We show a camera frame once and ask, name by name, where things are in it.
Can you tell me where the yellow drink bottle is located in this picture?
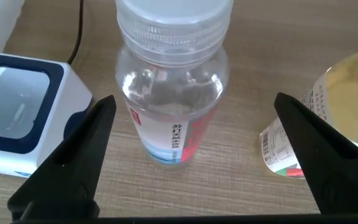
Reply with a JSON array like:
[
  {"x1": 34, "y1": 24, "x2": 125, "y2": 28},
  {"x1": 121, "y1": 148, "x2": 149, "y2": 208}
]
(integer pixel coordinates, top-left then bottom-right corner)
[{"x1": 259, "y1": 50, "x2": 358, "y2": 180}]

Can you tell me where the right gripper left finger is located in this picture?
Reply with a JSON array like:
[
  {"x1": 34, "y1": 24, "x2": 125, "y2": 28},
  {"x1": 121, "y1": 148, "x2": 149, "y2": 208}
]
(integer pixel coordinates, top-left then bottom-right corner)
[{"x1": 7, "y1": 95, "x2": 117, "y2": 221}]

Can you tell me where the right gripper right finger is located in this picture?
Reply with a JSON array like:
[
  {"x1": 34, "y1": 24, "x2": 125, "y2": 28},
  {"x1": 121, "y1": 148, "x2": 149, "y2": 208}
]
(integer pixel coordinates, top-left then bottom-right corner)
[{"x1": 273, "y1": 91, "x2": 358, "y2": 215}]

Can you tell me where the white barcode scanner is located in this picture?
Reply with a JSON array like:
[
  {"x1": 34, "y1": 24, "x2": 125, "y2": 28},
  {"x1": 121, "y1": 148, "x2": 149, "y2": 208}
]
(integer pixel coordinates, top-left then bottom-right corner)
[{"x1": 0, "y1": 51, "x2": 94, "y2": 179}]

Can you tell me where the black cable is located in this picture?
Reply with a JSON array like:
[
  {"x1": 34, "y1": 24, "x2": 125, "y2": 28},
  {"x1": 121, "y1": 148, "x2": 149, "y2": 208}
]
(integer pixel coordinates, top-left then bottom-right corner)
[{"x1": 67, "y1": 0, "x2": 85, "y2": 65}]

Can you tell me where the clear water bottle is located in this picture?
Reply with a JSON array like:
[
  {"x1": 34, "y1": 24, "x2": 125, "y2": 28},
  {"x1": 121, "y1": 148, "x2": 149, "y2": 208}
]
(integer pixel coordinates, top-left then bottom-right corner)
[{"x1": 114, "y1": 0, "x2": 234, "y2": 172}]

